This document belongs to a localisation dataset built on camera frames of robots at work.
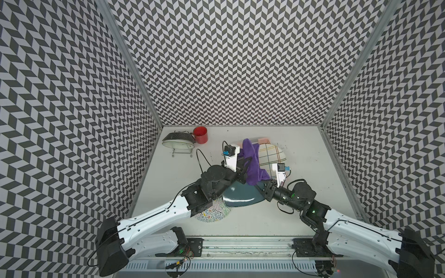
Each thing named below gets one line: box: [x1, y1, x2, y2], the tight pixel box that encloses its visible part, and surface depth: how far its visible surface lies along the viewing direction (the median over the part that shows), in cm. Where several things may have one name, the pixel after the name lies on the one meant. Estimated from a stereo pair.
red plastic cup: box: [192, 126, 209, 145], surface depth 109 cm
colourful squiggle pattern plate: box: [194, 197, 232, 223], surface depth 83 cm
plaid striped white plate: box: [258, 143, 287, 179], surface depth 96 cm
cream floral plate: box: [161, 139, 195, 150], surface depth 98 cm
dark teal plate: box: [221, 180, 266, 208], surface depth 69 cm
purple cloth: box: [238, 138, 271, 186], surface depth 67 cm
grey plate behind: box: [162, 132, 196, 143], surface depth 98 cm
